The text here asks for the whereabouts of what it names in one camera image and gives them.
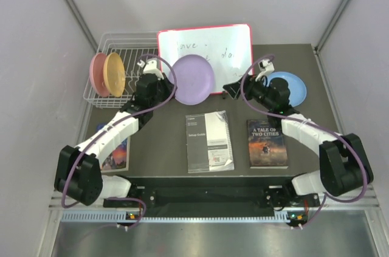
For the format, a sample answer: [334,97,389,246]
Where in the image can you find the purple cable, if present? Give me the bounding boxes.
[239,53,367,229]
[61,53,178,229]

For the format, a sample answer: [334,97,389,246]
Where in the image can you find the yellow plate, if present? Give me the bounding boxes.
[103,52,126,97]

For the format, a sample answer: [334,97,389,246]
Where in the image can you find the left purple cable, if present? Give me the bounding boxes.
[61,53,178,229]

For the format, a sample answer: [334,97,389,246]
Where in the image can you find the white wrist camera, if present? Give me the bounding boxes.
[255,59,274,81]
[137,59,163,78]

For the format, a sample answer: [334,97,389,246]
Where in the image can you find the pink plate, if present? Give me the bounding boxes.
[89,53,109,97]

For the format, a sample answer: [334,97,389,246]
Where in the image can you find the red framed whiteboard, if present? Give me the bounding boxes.
[157,24,253,94]

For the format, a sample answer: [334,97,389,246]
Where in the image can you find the blue plate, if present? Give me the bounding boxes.
[268,72,307,107]

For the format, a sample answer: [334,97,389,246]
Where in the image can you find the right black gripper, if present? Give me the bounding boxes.
[223,73,275,111]

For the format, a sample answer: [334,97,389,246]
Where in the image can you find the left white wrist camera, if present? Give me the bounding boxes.
[137,59,163,78]

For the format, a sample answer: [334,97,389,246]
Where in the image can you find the grey slotted cable duct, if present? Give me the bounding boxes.
[61,210,303,223]

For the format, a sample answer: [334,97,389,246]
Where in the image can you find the blue sunset cover book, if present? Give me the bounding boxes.
[102,137,130,173]

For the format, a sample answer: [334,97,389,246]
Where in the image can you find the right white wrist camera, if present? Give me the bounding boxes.
[255,59,274,81]

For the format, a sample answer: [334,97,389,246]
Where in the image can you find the black white setup guide booklet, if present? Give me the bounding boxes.
[185,111,235,173]

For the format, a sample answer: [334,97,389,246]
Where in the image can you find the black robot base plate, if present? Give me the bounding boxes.
[103,177,321,217]

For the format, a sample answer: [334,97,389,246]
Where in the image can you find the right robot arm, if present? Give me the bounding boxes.
[223,76,374,206]

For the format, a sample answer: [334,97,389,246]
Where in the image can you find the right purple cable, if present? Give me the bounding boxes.
[239,53,367,229]

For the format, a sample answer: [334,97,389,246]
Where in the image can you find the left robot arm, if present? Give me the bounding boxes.
[54,71,177,208]

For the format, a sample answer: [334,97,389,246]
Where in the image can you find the Tale of Two Cities book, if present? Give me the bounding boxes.
[247,120,289,169]

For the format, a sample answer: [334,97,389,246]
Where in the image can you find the purple plate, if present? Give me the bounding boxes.
[173,54,215,106]

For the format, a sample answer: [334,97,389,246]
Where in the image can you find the white wire dish rack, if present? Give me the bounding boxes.
[83,32,158,108]

